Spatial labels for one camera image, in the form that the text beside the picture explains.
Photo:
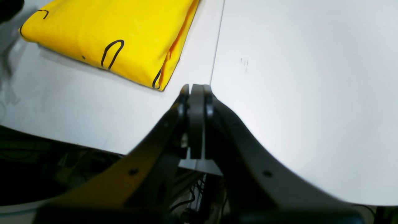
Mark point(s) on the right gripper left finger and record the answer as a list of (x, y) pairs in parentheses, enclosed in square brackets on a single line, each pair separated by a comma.
[(135, 190)]

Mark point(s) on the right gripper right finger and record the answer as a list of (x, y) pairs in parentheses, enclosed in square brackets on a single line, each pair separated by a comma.
[(260, 189)]

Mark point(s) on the orange yellow T-shirt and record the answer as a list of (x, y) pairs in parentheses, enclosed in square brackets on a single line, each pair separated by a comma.
[(140, 40)]

